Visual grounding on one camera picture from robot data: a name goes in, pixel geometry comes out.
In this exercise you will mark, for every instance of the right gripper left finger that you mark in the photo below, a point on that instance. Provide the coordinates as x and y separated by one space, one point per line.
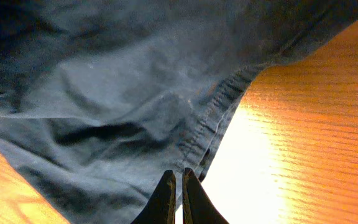
161 207

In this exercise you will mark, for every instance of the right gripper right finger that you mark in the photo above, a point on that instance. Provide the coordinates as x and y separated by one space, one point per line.
197 207

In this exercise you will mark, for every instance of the navy blue shorts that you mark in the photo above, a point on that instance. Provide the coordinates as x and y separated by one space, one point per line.
99 97

